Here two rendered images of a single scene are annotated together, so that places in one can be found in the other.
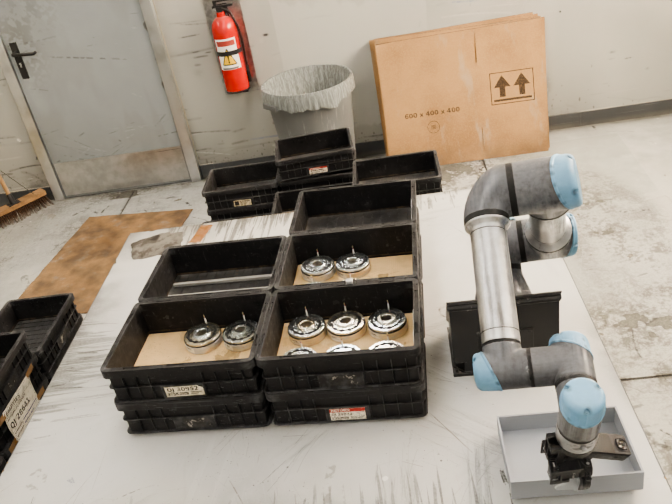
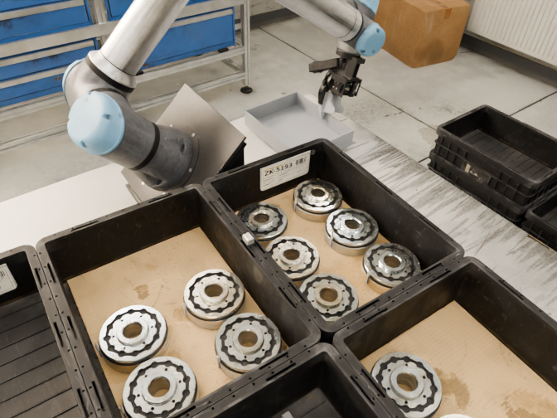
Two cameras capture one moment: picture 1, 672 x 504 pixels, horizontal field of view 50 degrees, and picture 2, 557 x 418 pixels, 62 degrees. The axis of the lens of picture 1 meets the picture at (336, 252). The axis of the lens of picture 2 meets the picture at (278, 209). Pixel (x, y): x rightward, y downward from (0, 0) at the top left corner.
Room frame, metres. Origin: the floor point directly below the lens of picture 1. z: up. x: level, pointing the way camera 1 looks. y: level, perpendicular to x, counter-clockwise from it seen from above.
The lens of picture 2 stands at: (1.97, 0.39, 1.50)
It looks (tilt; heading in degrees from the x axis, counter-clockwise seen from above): 43 degrees down; 225
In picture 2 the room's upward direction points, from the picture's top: 2 degrees clockwise
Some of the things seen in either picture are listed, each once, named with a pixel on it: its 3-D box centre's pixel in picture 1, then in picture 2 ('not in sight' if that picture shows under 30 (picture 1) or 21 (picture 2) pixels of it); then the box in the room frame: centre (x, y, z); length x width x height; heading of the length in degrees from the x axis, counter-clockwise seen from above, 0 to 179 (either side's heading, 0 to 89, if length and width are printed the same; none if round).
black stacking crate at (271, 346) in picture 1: (343, 336); (322, 238); (1.48, 0.02, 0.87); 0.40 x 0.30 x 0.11; 80
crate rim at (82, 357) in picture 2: (348, 257); (168, 289); (1.78, -0.03, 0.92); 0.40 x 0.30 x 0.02; 80
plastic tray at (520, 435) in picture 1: (565, 450); (297, 127); (1.10, -0.42, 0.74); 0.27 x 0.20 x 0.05; 82
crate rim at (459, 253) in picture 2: (340, 320); (324, 219); (1.48, 0.02, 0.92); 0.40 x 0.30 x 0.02; 80
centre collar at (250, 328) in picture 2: not in sight; (248, 339); (1.72, 0.09, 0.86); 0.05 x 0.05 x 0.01
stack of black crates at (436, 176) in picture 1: (401, 210); not in sight; (3.00, -0.34, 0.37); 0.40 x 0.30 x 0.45; 83
